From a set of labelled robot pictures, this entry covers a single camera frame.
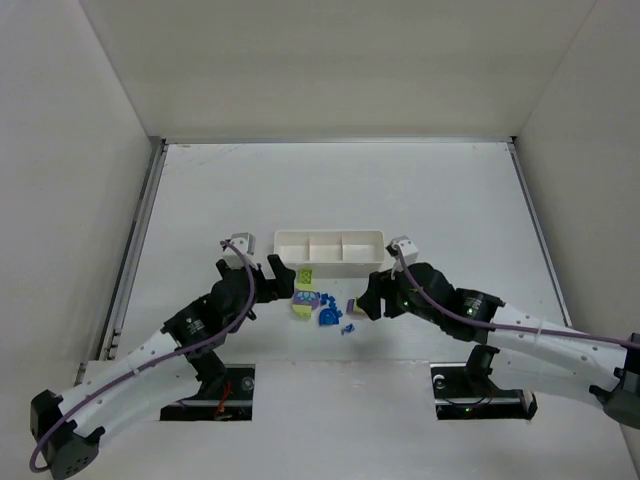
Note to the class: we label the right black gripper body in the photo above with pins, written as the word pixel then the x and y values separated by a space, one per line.
pixel 388 295

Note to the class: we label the lime green lego brick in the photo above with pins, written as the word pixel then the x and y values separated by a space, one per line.
pixel 305 277

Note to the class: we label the purple round lego piece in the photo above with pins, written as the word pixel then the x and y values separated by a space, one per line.
pixel 306 298

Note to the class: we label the small blue lego piece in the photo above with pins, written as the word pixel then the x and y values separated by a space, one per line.
pixel 347 329

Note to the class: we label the lime lego plate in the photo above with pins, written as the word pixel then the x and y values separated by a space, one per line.
pixel 302 311

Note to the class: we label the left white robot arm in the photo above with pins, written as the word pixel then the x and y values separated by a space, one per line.
pixel 178 361

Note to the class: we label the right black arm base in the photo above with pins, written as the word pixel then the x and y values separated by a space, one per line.
pixel 465 392

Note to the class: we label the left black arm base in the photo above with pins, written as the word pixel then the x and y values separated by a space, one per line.
pixel 230 399

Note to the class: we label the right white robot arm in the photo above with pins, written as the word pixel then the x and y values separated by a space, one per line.
pixel 513 350

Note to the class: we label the small blue lego pieces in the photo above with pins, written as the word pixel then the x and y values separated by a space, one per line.
pixel 327 300

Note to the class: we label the blue arch lego piece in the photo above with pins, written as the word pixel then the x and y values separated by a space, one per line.
pixel 329 317

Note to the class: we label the white three-compartment tray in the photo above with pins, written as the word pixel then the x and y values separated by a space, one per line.
pixel 332 253

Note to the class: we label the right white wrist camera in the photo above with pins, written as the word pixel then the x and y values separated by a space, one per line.
pixel 403 247

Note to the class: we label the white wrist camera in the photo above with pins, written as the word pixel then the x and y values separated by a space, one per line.
pixel 238 250
pixel 403 247

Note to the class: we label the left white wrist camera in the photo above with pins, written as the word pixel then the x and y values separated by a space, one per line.
pixel 238 250

